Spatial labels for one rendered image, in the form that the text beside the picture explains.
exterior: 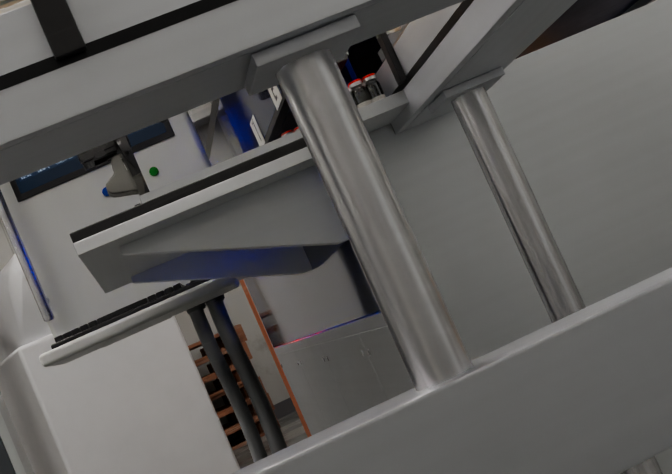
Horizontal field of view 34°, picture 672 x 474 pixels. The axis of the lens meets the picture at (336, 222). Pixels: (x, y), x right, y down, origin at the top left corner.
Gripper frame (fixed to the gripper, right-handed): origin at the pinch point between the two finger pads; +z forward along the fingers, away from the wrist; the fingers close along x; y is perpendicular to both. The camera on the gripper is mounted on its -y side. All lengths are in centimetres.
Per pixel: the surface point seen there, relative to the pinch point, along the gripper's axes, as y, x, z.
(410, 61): -38, 34, 3
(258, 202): -15.2, 2.6, 8.1
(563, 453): -16, 93, 45
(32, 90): 9, 95, 4
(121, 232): 6.2, 11.1, 4.9
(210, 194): -8.0, 11.1, 5.0
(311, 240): -20.3, 2.7, 17.1
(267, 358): -73, -769, 47
